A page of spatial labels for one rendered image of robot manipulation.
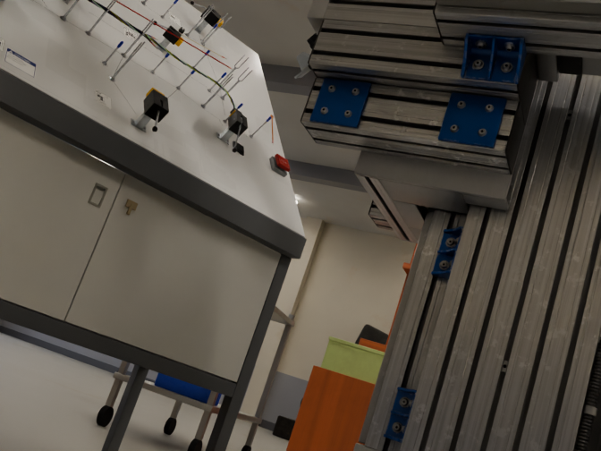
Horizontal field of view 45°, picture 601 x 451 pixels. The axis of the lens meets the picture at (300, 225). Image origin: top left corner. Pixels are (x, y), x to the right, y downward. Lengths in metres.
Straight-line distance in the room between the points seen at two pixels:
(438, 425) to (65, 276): 1.00
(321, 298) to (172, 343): 9.95
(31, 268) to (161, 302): 0.35
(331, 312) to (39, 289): 10.10
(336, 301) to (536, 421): 10.64
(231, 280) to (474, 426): 1.04
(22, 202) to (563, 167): 1.17
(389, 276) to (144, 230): 9.87
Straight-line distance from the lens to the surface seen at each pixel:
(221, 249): 2.02
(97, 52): 2.07
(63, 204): 1.81
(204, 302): 2.01
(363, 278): 11.74
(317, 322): 11.79
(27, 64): 1.83
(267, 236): 2.06
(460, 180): 1.24
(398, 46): 1.23
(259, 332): 2.12
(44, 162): 1.80
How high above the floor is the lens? 0.38
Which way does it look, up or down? 14 degrees up
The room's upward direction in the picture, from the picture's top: 19 degrees clockwise
